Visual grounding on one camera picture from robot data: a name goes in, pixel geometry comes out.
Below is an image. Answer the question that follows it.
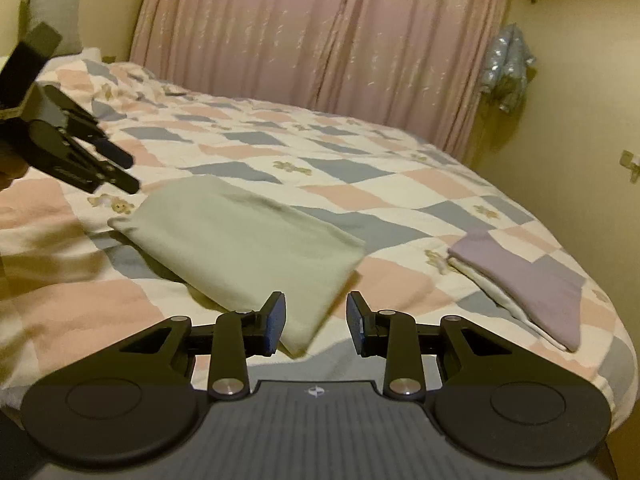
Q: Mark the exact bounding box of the pink curtain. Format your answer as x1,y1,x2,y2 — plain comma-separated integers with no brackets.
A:
130,0,506,157

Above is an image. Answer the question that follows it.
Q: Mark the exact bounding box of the white pillow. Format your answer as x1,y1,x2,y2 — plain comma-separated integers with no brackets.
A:
43,47,103,72

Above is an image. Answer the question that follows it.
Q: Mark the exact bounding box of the light green garment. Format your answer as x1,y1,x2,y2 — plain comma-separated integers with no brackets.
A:
110,176,366,354

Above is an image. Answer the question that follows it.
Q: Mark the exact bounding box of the wall socket with plug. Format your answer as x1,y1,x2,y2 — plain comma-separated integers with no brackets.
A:
620,151,640,183

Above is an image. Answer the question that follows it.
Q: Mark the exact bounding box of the grey square pillow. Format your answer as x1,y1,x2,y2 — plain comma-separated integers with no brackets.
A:
18,0,84,56

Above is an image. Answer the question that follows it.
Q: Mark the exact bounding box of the white garment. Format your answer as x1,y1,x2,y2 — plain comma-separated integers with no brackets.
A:
448,257,568,351

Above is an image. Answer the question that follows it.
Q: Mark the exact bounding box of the purple garment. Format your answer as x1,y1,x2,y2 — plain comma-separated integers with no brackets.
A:
448,231,582,352

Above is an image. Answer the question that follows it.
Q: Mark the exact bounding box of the patchwork checkered quilt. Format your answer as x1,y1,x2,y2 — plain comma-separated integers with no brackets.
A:
1,60,639,426

